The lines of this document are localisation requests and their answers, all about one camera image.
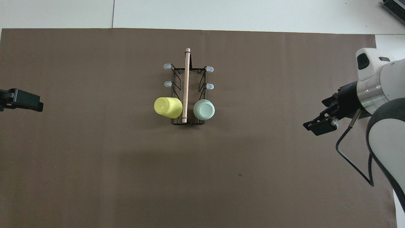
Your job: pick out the grey ribbed device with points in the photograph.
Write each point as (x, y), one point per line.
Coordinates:
(395, 6)

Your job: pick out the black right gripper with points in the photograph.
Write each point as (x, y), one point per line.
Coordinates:
(349, 101)

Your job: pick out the yellow plastic cup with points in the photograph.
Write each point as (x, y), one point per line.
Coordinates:
(167, 107)

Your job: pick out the brown paper table mat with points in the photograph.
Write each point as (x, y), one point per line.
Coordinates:
(126, 158)

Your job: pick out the pale green plastic cup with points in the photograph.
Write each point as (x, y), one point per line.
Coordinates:
(204, 110)

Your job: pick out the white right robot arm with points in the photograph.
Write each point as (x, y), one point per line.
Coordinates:
(389, 82)

